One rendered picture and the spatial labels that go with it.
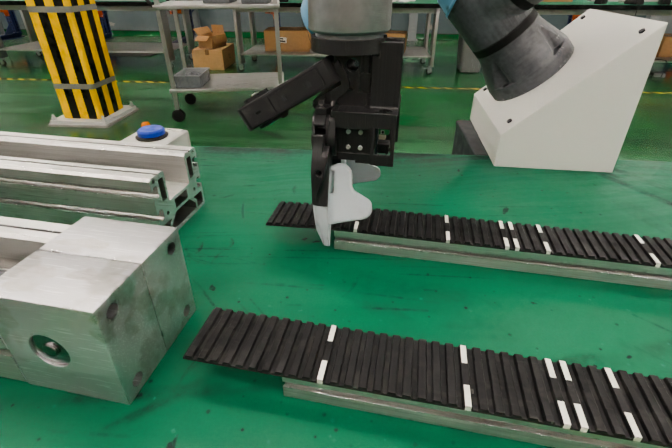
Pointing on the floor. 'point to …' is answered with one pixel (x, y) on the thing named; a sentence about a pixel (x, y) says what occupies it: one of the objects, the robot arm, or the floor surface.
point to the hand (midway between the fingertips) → (328, 216)
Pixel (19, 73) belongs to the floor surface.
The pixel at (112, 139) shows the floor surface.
